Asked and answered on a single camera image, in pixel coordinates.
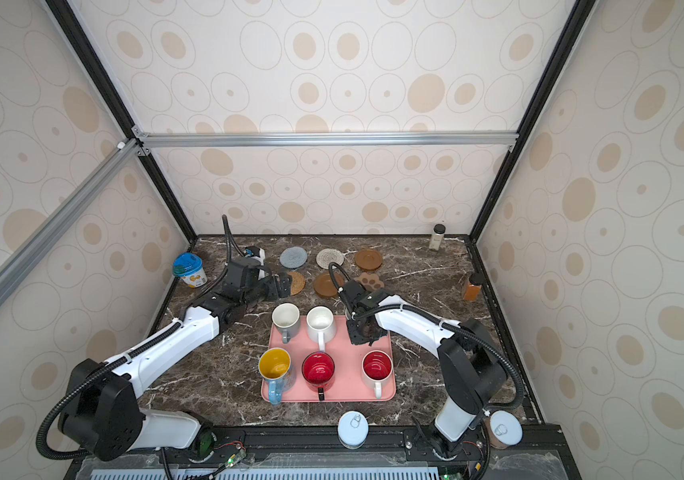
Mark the white mug red inside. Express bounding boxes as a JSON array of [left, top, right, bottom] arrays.
[[361, 350, 394, 400]]

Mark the grey mug white inside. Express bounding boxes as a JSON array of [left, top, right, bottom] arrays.
[[272, 303, 301, 344]]

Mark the light blue fabric coaster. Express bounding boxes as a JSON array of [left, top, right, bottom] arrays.
[[279, 246, 308, 269]]

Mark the brown wooden round coaster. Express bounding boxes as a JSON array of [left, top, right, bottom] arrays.
[[355, 249, 384, 271]]

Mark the white multicolour woven coaster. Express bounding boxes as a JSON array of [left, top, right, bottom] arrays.
[[316, 248, 345, 270]]

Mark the paw shaped wooden coaster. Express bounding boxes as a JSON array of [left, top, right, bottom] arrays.
[[356, 272, 384, 292]]

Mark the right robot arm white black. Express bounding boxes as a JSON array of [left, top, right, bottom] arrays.
[[338, 288, 525, 460]]

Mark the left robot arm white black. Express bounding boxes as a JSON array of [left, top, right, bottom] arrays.
[[35, 268, 292, 461]]

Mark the blue lid snack tub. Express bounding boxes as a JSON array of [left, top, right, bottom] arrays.
[[172, 252, 208, 288]]

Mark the pink plastic tray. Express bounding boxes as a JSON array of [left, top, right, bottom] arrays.
[[260, 314, 398, 404]]

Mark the black mug red inside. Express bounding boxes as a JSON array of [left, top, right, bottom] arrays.
[[302, 351, 336, 401]]

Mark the blue mug yellow inside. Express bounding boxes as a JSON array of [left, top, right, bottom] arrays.
[[258, 347, 296, 405]]

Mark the white round lid container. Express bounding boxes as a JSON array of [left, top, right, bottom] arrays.
[[338, 410, 369, 449]]

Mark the amber bottle dark cap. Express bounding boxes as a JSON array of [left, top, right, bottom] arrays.
[[463, 272, 485, 301]]

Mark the clear bottle black cap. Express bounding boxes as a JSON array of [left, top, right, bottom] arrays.
[[428, 224, 446, 251]]

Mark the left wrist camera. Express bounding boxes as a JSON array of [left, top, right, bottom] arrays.
[[240, 246, 266, 265]]

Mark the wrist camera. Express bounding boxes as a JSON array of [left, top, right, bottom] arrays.
[[240, 246, 266, 265], [338, 280, 370, 314]]

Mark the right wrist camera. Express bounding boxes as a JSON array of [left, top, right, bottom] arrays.
[[338, 280, 370, 314]]

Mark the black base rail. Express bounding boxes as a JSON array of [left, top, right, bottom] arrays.
[[66, 424, 581, 479]]

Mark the horizontal aluminium frame bar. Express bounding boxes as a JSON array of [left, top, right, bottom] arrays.
[[138, 131, 519, 148]]

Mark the slanted aluminium frame bar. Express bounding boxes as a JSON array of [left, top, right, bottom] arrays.
[[0, 138, 139, 306]]

